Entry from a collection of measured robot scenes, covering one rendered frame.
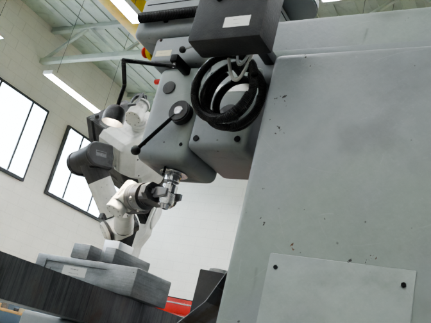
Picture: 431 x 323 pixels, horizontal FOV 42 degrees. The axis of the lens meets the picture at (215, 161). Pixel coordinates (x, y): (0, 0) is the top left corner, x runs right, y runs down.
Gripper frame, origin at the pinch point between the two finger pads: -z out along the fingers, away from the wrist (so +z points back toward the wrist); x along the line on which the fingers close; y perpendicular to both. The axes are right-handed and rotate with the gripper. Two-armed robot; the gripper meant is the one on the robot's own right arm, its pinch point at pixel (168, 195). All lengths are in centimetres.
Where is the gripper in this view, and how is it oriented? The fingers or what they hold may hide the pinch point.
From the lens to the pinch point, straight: 169.4
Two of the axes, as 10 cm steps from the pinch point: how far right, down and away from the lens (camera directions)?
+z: -6.8, 0.9, 7.3
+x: 7.0, 3.9, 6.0
